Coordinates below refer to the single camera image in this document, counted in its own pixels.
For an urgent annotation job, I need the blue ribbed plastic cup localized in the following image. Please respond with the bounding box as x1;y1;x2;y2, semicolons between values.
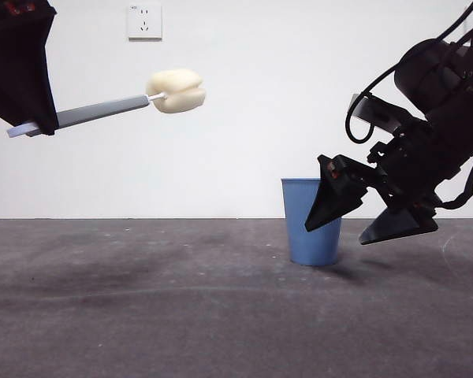
280;177;343;267

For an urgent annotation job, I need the grey-handled sponge cup brush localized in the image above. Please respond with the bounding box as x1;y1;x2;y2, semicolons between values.
6;68;207;139

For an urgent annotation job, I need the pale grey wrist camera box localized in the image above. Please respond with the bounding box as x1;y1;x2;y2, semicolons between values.
349;93;423;133

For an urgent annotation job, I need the thin black camera cable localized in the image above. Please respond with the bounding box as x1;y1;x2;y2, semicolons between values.
345;0;473;143

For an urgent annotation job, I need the white wall socket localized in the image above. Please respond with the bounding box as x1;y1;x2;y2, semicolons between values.
127;3;163;41

